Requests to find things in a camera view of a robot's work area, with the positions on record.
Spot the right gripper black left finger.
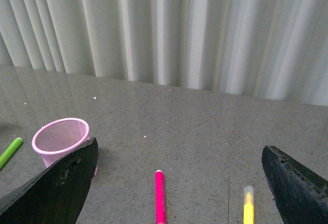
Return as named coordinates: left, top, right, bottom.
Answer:
left=1, top=137, right=98, bottom=223

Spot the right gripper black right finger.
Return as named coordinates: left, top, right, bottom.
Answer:
left=261, top=146, right=327, bottom=223

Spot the pink marker pen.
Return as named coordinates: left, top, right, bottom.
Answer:
left=155, top=170, right=167, bottom=224

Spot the pink mesh pen cup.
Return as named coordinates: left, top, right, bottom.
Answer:
left=32, top=117, right=95, bottom=169

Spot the yellow marker pen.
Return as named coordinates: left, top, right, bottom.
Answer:
left=243, top=186, right=255, bottom=224

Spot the green marker pen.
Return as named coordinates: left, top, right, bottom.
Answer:
left=0, top=137, right=23, bottom=169

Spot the white pleated curtain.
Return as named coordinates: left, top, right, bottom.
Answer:
left=1, top=0, right=327, bottom=106

